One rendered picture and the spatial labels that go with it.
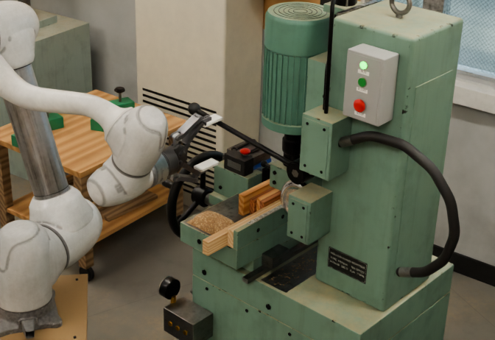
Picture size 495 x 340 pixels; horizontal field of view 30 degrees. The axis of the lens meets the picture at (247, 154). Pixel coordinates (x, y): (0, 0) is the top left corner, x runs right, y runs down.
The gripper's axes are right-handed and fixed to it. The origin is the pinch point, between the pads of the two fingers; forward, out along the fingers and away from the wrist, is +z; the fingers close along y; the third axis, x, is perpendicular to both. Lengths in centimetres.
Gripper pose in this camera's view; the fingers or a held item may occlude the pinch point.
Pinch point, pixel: (214, 140)
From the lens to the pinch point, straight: 249.0
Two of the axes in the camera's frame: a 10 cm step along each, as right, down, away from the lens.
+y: 0.9, -8.7, -4.9
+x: -7.4, -3.9, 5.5
